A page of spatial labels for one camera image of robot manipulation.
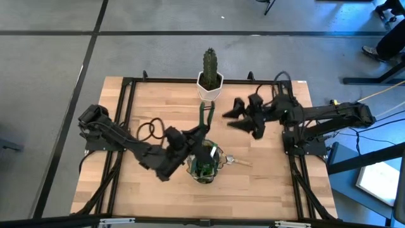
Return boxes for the black desk leg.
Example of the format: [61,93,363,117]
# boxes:
[343,60,405,86]

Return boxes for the green spray bottle white nozzle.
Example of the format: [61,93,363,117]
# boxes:
[197,142,220,178]

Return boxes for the wooden-handled silver trowel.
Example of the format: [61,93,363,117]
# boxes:
[225,154,253,167]

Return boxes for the person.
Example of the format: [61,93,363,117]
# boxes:
[361,0,405,63]

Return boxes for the white flat panel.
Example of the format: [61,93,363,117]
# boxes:
[356,161,401,207]

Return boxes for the cream canvas gardening bag green trim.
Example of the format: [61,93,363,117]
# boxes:
[185,139,228,185]

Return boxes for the tall green cactus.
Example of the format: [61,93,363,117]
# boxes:
[202,47,220,91]

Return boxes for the white hexagonal plant pot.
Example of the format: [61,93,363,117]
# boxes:
[196,71,225,103]

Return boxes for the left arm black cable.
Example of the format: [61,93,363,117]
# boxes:
[136,117,166,148]

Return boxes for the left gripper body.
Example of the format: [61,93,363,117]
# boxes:
[154,125,199,182]

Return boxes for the black metal table frame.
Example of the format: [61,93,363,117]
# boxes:
[71,70,339,222]

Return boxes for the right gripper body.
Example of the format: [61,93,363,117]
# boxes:
[247,93,287,140]

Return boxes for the yellow hanging cable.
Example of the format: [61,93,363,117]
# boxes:
[357,80,405,103]

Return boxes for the black rig crossbar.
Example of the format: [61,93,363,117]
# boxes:
[0,214,405,228]

